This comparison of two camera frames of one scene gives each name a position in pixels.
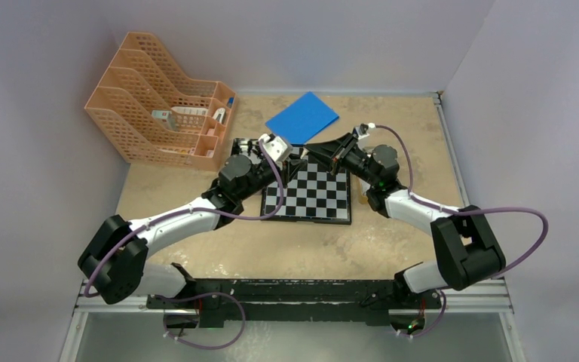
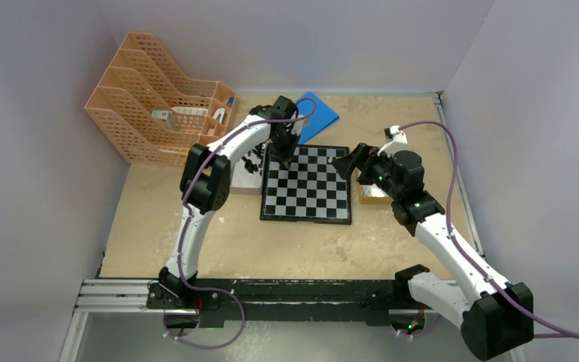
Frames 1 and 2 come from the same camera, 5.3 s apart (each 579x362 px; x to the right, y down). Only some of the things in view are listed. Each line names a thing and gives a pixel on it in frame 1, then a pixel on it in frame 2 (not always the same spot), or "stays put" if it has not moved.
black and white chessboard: (314, 194) stays put
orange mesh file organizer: (154, 117) stays put
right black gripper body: (344, 151) -> (378, 167)
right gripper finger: (327, 149) -> (344, 164)
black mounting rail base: (339, 301) stays put
